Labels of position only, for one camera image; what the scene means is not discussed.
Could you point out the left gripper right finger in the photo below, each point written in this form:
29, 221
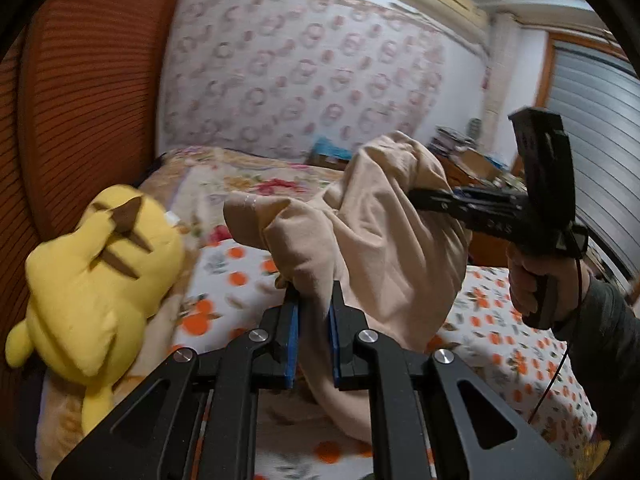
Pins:
345, 323

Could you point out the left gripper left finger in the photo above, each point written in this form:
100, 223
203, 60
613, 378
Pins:
275, 361

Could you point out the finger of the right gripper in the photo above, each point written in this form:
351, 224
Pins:
448, 207
431, 194

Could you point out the beige cloth garment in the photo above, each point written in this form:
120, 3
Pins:
403, 268

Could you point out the person's right forearm sleeve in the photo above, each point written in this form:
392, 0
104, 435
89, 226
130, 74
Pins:
604, 350

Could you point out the person's right hand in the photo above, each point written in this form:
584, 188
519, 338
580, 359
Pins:
545, 290

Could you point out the side lace curtain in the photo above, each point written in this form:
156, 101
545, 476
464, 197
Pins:
505, 41

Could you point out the orange print bed sheet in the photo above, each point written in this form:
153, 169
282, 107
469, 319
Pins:
498, 399

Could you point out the blue item brown box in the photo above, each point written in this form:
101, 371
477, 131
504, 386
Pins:
326, 154

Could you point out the grey window blind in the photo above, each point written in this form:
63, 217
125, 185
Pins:
597, 97

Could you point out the yellow Pikachu plush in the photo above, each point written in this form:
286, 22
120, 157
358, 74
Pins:
92, 292

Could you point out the floral blanket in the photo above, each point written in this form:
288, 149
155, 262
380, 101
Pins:
210, 199

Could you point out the floral lace curtain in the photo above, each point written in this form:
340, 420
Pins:
272, 77

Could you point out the brown louvered wardrobe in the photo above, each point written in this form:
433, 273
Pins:
79, 90

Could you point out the beige wall air conditioner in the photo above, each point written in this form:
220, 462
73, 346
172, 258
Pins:
463, 16

